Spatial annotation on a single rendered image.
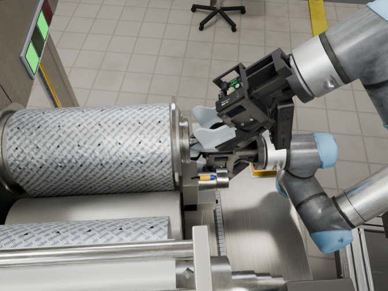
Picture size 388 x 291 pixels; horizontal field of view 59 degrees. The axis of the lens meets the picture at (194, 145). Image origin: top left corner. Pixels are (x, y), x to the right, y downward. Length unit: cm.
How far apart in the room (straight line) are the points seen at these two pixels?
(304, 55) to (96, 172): 33
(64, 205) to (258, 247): 48
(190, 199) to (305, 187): 28
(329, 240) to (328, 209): 6
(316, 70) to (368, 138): 193
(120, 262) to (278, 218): 67
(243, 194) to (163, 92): 157
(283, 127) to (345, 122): 188
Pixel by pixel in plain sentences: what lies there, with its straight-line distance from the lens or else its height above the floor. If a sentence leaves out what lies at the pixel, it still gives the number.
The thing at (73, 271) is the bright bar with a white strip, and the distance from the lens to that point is 29.
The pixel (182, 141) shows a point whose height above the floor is 128.
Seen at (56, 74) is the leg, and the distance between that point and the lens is 157.
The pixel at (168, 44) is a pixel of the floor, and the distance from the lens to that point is 275.
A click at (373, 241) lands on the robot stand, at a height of 21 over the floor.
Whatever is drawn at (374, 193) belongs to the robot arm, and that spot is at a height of 112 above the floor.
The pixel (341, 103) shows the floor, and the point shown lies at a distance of 250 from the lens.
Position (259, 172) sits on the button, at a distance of 93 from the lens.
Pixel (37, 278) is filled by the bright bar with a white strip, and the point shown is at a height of 144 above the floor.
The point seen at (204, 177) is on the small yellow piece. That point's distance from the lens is 54.
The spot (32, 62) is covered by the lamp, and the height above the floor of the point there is 118.
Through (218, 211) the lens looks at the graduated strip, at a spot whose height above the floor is 90.
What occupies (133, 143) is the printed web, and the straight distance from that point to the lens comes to 50.
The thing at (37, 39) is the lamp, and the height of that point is 119.
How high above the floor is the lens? 170
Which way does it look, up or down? 55 degrees down
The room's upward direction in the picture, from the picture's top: straight up
